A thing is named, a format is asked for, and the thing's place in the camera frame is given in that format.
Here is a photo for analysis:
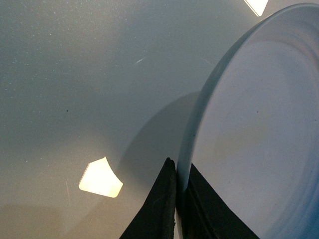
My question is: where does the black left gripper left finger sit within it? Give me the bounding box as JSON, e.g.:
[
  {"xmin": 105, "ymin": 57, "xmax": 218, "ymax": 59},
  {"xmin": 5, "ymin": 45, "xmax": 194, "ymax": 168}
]
[{"xmin": 120, "ymin": 158, "xmax": 176, "ymax": 239}]

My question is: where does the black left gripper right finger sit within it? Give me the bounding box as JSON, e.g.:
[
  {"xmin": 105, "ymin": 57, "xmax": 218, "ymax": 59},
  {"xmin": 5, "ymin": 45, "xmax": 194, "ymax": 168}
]
[{"xmin": 181, "ymin": 165, "xmax": 258, "ymax": 239}]

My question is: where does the light blue round plate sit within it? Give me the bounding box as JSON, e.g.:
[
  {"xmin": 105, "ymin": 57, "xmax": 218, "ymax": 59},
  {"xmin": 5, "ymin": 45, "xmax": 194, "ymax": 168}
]
[{"xmin": 177, "ymin": 3, "xmax": 319, "ymax": 239}]

